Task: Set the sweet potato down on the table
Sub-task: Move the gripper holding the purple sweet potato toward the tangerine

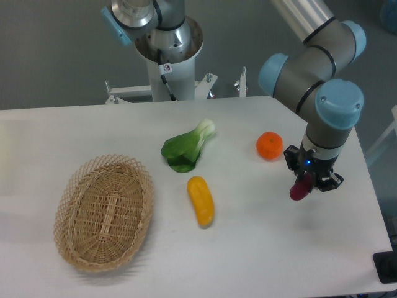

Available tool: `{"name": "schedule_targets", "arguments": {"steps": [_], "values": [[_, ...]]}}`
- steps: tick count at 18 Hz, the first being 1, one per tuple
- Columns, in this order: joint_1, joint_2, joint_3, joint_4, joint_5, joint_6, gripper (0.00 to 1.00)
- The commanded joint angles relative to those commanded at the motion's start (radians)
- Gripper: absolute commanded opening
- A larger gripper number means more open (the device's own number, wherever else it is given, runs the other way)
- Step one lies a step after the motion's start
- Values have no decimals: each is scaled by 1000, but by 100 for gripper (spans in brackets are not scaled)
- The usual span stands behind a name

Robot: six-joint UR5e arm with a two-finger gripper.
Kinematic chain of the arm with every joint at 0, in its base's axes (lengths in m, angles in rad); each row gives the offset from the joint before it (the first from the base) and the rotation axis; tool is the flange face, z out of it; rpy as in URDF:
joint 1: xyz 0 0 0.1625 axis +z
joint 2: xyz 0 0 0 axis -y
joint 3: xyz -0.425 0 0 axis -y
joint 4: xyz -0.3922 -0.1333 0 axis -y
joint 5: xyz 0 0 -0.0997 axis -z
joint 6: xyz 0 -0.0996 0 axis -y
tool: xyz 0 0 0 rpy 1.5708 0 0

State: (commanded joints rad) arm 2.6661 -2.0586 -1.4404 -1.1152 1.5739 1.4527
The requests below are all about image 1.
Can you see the orange mandarin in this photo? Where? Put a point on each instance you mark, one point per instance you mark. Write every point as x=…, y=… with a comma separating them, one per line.
x=269, y=145

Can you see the black device at table corner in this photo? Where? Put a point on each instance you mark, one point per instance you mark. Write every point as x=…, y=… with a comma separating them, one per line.
x=385, y=264

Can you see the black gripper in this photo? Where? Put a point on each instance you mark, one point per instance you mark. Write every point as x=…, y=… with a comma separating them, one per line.
x=302, y=161

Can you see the purple sweet potato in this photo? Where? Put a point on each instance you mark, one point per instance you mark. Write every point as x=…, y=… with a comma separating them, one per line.
x=301, y=188

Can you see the woven wicker basket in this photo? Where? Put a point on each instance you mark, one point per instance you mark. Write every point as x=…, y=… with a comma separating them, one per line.
x=104, y=213

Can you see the yellow squash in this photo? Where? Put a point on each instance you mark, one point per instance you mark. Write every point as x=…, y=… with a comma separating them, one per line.
x=202, y=200

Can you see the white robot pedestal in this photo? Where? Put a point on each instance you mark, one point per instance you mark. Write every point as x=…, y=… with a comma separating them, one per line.
x=170, y=60

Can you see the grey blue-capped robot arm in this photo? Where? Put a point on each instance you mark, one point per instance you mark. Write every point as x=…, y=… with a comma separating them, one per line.
x=305, y=84

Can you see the green bok choy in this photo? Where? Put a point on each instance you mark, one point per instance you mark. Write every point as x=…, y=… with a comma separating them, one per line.
x=183, y=151

